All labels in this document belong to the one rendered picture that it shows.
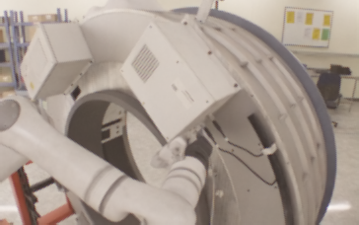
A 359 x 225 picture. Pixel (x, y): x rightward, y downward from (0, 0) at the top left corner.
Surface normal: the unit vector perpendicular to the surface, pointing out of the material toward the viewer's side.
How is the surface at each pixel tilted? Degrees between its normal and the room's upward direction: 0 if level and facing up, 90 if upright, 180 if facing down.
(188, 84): 90
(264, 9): 90
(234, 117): 90
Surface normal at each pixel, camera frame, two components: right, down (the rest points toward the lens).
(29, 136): 0.01, -0.34
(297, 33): 0.04, 0.31
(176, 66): -0.61, 0.23
